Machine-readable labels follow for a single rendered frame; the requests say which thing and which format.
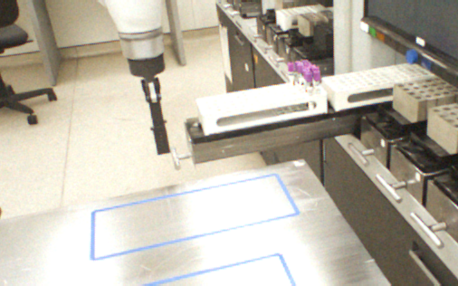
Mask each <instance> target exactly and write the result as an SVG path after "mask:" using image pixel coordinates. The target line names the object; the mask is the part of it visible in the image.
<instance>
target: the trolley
mask: <svg viewBox="0 0 458 286"><path fill-rule="evenodd" d="M0 286H392V285H391V283H390V281H389V280H388V278H387V277H386V275H384V273H383V272H382V271H381V270H380V268H379V266H378V265H377V263H376V261H375V260H374V259H373V257H372V256H370V253H369V252H368V250H367V249H366V247H365V246H364V244H363V243H362V241H361V240H360V238H359V237H358V236H357V235H356V234H355V232H354V231H353V228H352V227H351V226H350V224H349V223H348V221H347V219H346V218H345V216H343V214H342V213H341V212H340V211H339V209H338V207H337V206H336V205H335V203H334V201H333V199H332V198H331V196H329V194H328V193H327V192H326V190H325V189H324V186H323V185H322V183H321V182H320V181H319V180H318V178H317V177H315V174H314V173H313V171H312V170H311V169H310V167H309V165H308V164H307V162H306V160H305V159H304V158H301V159H296V160H292V161H291V162H286V163H281V164H277V165H271V166H267V167H257V168H253V169H248V170H244V171H239V172H233V173H229V174H224V176H215V177H210V178H205V179H200V180H196V181H190V182H185V183H180V184H175V185H171V186H162V187H157V189H151V190H147V191H142V192H137V193H132V194H126V195H118V196H113V197H108V198H103V199H98V200H93V201H89V203H84V204H79V205H70V206H65V207H61V208H55V209H51V210H45V211H41V212H36V213H30V214H26V215H22V216H17V217H12V218H7V219H2V220H0Z"/></svg>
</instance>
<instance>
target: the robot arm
mask: <svg viewBox="0 0 458 286"><path fill-rule="evenodd" d="M96 1H97V2H99V3H100V4H102V5H104V6H107V7H108V10H109V14H110V16H111V18H112V19H113V21H115V23H116V25H117V28H118V34H119V40H120V45H121V50H122V54H123V56H124V57H126V58H127V61H129V70H130V73H131V74H132V75H133V76H136V77H144V79H140V84H142V89H143V91H144V92H145V97H146V102H148V105H149V110H150V115H151V116H150V118H151V119H152V122H151V124H152V125H153V126H152V127H150V130H153V137H154V141H156V146H157V154H158V155H164V154H169V153H171V151H170V146H169V140H167V130H166V126H165V123H167V122H166V120H165V119H163V113H162V109H161V102H160V101H161V100H162V98H161V92H160V89H161V86H160V81H159V78H158V77H156V75H158V74H160V73H162V72H163V71H164V70H165V62H164V56H163V51H165V48H164V44H163V40H164V36H163V28H162V26H161V15H162V5H161V0H96Z"/></svg>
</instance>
